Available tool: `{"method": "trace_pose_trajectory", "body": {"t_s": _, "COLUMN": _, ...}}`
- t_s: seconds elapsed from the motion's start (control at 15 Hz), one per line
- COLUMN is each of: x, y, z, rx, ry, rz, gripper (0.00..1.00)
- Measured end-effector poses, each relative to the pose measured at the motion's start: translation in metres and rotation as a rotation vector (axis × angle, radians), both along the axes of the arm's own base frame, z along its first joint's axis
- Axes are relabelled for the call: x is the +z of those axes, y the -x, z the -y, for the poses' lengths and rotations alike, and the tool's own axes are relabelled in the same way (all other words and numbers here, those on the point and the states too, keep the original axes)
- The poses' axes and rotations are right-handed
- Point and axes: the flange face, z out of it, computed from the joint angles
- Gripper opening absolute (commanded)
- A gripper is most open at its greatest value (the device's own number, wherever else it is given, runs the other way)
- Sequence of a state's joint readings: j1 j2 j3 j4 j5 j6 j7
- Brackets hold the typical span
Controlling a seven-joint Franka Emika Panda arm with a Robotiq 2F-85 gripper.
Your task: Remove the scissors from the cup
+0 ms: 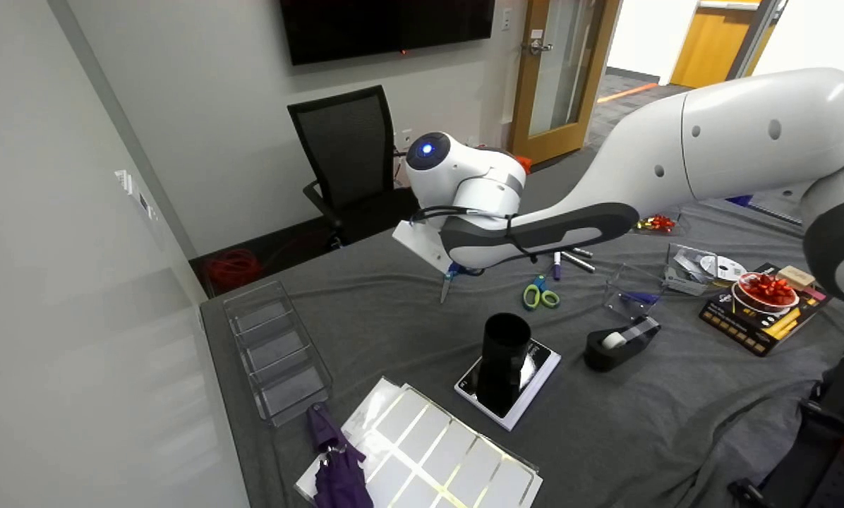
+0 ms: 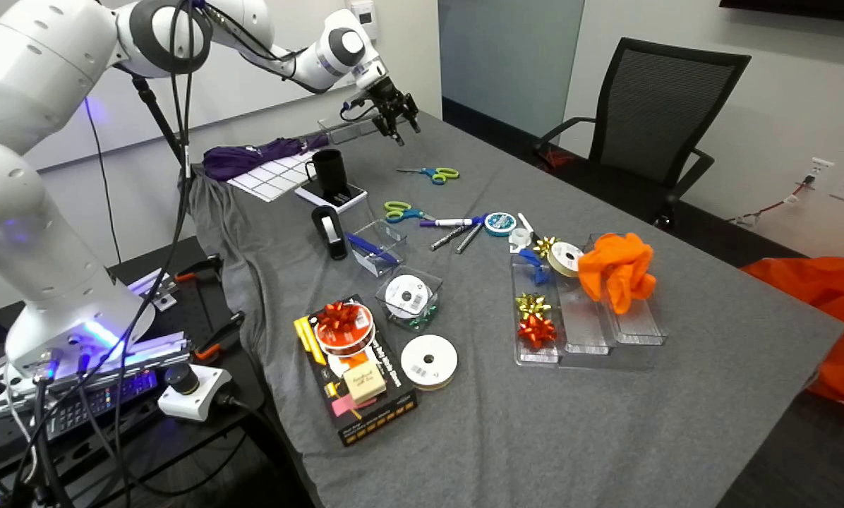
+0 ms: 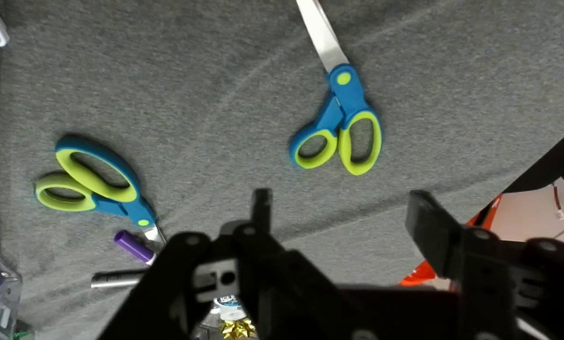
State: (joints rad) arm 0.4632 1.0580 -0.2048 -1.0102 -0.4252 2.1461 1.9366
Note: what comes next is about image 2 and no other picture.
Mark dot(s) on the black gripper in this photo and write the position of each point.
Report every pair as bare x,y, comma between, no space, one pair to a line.
382,97

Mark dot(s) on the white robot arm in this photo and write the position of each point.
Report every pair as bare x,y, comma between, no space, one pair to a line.
35,59

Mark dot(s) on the black white ink pad box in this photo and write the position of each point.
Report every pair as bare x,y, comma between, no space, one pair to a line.
352,200

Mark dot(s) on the purple capped white marker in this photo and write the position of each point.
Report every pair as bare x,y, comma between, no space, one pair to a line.
448,221

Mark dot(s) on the white thermostat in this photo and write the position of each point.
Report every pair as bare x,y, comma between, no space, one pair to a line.
366,7

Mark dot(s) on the clear acrylic box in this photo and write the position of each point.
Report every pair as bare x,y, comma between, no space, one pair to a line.
381,249

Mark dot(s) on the black tape dispenser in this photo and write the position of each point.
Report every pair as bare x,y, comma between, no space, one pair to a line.
333,237

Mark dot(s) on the blue tape roll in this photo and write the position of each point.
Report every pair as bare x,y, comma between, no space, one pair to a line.
500,224

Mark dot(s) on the white grid paper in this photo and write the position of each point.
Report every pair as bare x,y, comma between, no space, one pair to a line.
276,179

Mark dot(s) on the whiteboard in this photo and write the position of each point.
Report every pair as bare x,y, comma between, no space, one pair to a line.
252,105

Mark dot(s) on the purple cloth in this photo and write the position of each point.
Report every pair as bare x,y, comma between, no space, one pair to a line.
252,159

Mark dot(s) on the small white tape roll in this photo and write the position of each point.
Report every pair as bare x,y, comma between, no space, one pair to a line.
520,239

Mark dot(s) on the ribbon spool in clear case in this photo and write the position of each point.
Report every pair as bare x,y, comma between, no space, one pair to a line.
410,301

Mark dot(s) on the blue ribbon bow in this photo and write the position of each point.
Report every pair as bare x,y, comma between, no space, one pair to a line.
536,266

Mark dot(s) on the large red gift bow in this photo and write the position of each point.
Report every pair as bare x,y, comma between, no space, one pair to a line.
342,324

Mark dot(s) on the white gold ribbon spool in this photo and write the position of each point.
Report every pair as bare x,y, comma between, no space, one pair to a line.
565,259

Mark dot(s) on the small gold gift bow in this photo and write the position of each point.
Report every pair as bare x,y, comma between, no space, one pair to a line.
536,307

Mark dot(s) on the yellow marker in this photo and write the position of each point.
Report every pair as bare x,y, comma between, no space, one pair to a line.
310,340

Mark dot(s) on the large white ribbon spool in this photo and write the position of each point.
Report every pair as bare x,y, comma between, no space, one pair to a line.
431,362

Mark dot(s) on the black tripod pole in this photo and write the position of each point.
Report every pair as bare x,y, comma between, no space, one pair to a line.
162,124

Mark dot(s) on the small red gift bow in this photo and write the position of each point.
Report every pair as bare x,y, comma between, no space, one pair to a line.
537,332

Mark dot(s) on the black office chair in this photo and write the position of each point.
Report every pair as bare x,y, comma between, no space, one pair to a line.
663,104

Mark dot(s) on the orange fabric bundle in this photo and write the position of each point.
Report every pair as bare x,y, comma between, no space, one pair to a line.
619,270

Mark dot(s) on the cream sticky note pad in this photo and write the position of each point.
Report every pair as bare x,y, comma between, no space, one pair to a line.
366,383

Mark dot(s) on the clear acrylic tray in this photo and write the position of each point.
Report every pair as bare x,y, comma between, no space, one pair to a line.
639,330
537,358
585,335

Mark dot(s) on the black flat box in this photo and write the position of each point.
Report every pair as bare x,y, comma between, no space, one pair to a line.
381,419

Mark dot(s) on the white emergency stop box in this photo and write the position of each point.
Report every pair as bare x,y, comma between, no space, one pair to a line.
196,397

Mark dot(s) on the gray tablecloth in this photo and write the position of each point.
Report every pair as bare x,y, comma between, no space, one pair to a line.
571,426

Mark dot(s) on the orange plastic bag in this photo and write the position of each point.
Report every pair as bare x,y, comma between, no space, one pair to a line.
832,301

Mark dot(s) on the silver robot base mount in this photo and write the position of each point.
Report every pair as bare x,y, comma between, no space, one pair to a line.
111,372

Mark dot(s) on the black wall screen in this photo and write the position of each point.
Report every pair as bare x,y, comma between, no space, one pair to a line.
797,7

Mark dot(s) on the white wall outlet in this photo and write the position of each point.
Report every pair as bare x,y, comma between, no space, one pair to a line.
821,170

